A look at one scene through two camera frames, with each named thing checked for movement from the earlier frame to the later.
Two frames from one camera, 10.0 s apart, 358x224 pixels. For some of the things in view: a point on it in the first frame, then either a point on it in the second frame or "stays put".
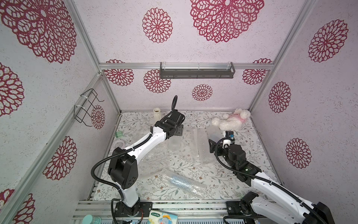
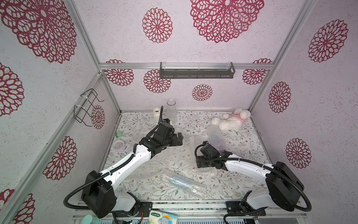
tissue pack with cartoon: (157, 217) stays put
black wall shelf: (196, 73) stays put
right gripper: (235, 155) -> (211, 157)
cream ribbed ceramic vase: (157, 114) stays put
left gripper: (180, 129) -> (175, 142)
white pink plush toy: (234, 122) stays put
